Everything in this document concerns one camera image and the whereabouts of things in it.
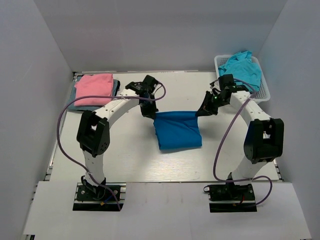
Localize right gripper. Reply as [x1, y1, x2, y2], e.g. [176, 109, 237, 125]
[196, 91, 229, 117]

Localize blue t-shirt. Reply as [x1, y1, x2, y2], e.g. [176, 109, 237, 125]
[153, 111, 202, 151]

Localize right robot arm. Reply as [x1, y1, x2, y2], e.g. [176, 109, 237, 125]
[195, 74, 284, 200]

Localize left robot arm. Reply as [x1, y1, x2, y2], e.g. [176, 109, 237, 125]
[76, 75, 160, 200]

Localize turquoise crumpled t-shirt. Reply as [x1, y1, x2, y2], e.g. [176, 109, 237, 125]
[218, 50, 262, 92]

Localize white plastic basket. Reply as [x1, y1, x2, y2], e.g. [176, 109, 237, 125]
[214, 54, 271, 104]

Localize pink folded t-shirt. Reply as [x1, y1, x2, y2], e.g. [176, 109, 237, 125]
[74, 73, 114, 107]

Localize grey-blue folded t-shirt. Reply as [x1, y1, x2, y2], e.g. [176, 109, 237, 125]
[67, 81, 102, 111]

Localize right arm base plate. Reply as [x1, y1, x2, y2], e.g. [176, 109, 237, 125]
[203, 183, 257, 213]

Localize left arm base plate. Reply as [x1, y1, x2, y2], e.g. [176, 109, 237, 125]
[72, 183, 126, 212]

